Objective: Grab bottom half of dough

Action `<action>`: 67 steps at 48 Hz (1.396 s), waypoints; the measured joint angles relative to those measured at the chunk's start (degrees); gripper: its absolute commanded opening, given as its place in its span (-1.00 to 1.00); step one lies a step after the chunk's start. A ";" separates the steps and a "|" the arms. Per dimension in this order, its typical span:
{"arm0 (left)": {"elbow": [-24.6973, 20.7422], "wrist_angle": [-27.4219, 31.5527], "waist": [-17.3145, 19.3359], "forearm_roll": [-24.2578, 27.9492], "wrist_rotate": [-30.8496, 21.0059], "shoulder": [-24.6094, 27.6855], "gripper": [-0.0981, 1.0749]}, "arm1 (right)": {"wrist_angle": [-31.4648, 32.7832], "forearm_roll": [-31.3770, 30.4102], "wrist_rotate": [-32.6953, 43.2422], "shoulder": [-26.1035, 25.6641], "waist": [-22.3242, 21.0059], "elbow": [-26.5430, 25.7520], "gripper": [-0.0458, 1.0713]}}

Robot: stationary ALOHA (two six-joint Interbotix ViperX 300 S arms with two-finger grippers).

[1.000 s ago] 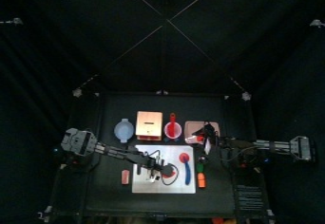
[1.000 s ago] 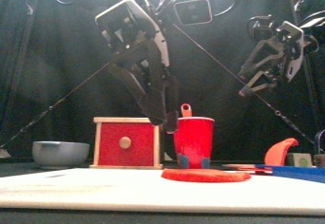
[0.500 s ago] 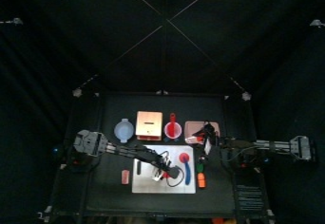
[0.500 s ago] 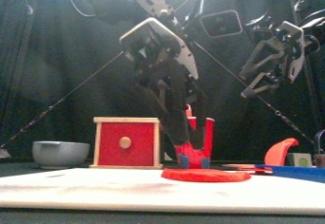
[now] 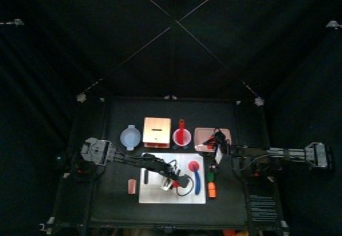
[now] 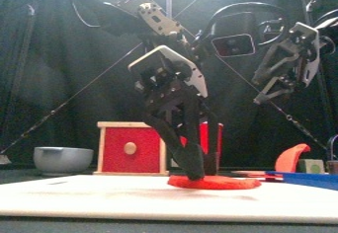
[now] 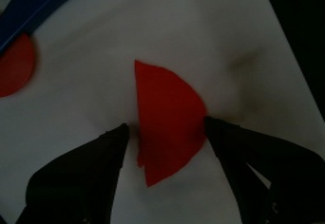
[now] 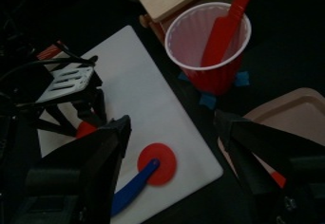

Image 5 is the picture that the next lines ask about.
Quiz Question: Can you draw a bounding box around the pink flat tray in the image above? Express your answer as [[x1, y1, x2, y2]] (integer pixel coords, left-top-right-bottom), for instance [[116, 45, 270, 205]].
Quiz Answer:
[[194, 127, 234, 153]]

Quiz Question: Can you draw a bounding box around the white cutting board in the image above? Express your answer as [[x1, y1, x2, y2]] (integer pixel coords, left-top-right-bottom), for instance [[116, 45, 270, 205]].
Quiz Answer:
[[138, 151, 208, 205]]

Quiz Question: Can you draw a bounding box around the red plastic cup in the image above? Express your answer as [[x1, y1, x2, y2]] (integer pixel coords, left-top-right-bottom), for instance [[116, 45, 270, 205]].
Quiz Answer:
[[171, 128, 194, 147]]

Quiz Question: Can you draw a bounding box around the orange toy carrot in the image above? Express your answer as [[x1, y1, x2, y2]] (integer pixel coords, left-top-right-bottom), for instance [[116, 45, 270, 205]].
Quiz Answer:
[[206, 172, 218, 199]]

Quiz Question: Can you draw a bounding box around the wooden box with red drawer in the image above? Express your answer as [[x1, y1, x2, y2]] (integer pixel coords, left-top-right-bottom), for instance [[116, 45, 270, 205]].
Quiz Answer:
[[142, 116, 174, 150]]

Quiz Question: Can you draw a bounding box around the grey plastic bowl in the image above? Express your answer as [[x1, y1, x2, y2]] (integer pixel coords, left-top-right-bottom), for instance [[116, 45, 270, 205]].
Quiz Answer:
[[119, 124, 143, 152]]

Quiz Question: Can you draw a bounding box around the black label with white text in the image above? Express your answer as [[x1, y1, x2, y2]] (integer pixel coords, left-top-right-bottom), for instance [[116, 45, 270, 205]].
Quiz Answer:
[[247, 194, 281, 228]]

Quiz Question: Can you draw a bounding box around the blue handled red round tool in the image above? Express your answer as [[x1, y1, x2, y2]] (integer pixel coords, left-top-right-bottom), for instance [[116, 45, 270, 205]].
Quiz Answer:
[[187, 160, 203, 196]]

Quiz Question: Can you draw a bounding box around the dark vertical frame pole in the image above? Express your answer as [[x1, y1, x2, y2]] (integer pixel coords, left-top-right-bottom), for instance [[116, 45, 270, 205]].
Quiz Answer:
[[170, 0, 178, 100]]

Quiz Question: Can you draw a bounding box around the thin diagonal brace wire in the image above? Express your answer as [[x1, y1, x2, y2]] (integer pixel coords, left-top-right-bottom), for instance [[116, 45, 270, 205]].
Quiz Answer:
[[80, 0, 238, 98], [123, 0, 262, 101]]

